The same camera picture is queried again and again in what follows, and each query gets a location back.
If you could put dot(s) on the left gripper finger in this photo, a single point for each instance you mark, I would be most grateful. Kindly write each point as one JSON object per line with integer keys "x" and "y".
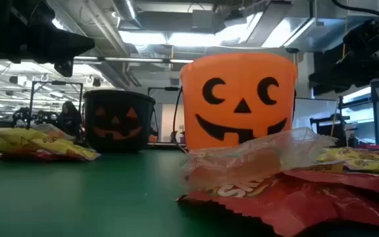
{"x": 71, "y": 44}

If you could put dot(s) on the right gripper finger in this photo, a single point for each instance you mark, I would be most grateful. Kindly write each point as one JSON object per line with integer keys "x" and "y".
{"x": 341, "y": 80}

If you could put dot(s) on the yellow Sour Patch packet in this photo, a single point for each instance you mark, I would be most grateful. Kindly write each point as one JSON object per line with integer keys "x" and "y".
{"x": 373, "y": 166}
{"x": 67, "y": 149}
{"x": 8, "y": 140}
{"x": 337, "y": 153}

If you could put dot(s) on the clear gummy candy bag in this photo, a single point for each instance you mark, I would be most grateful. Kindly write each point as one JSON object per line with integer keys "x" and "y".
{"x": 242, "y": 161}
{"x": 53, "y": 130}

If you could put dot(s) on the orange pumpkin bucket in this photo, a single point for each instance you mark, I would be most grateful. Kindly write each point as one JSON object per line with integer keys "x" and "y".
{"x": 242, "y": 72}

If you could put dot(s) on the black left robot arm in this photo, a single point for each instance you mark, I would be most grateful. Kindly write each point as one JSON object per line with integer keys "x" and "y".
{"x": 5, "y": 8}

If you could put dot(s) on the white board panel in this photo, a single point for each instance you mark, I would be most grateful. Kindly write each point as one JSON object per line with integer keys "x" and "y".
{"x": 311, "y": 110}

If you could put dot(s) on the long tube ceiling light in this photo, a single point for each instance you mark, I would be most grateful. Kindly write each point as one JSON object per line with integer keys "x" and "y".
{"x": 133, "y": 60}

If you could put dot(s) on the black pumpkin bucket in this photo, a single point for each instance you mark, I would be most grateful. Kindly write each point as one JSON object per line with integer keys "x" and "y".
{"x": 118, "y": 98}

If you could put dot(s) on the person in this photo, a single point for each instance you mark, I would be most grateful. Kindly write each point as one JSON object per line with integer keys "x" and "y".
{"x": 69, "y": 118}

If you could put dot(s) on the green table mat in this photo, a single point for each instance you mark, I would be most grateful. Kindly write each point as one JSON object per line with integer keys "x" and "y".
{"x": 77, "y": 197}

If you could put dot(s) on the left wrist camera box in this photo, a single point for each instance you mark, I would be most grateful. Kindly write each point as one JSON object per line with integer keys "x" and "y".
{"x": 64, "y": 68}

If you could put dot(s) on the black metal rig frame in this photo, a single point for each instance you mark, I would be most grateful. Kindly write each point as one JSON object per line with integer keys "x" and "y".
{"x": 171, "y": 88}
{"x": 58, "y": 83}

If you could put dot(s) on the round silver air duct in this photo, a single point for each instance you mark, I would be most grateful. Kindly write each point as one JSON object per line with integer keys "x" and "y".
{"x": 125, "y": 10}

